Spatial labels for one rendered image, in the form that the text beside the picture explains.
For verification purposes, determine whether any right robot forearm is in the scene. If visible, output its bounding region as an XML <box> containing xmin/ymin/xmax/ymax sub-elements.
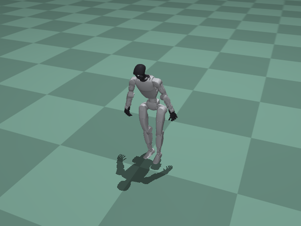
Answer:
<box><xmin>125</xmin><ymin>92</ymin><xmax>132</xmax><ymax>109</ymax></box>

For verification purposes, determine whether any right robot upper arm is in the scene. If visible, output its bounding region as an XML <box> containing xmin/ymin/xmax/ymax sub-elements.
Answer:
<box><xmin>128</xmin><ymin>76</ymin><xmax>136</xmax><ymax>98</ymax></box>

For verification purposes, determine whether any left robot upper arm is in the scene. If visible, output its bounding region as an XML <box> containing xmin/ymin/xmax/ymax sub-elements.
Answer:
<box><xmin>152</xmin><ymin>78</ymin><xmax>167</xmax><ymax>100</ymax></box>

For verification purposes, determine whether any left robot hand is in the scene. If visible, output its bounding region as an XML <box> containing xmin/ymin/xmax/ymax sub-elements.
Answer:
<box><xmin>168</xmin><ymin>110</ymin><xmax>178</xmax><ymax>121</ymax></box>

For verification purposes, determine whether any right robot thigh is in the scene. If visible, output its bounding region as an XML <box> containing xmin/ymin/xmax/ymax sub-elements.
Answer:
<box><xmin>139</xmin><ymin>102</ymin><xmax>152</xmax><ymax>134</ymax></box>

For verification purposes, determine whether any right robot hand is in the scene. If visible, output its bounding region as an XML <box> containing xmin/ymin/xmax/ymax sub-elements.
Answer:
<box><xmin>124</xmin><ymin>107</ymin><xmax>132</xmax><ymax>116</ymax></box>

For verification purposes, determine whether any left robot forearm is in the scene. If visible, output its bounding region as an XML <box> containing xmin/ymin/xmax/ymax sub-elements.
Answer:
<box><xmin>163</xmin><ymin>95</ymin><xmax>174</xmax><ymax>113</ymax></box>

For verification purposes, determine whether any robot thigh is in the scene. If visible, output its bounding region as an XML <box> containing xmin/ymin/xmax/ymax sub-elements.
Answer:
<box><xmin>155</xmin><ymin>104</ymin><xmax>167</xmax><ymax>136</ymax></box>
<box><xmin>139</xmin><ymin>102</ymin><xmax>152</xmax><ymax>134</ymax></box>

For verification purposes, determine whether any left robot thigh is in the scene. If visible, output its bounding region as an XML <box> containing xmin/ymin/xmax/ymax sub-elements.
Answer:
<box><xmin>155</xmin><ymin>104</ymin><xmax>167</xmax><ymax>136</ymax></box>

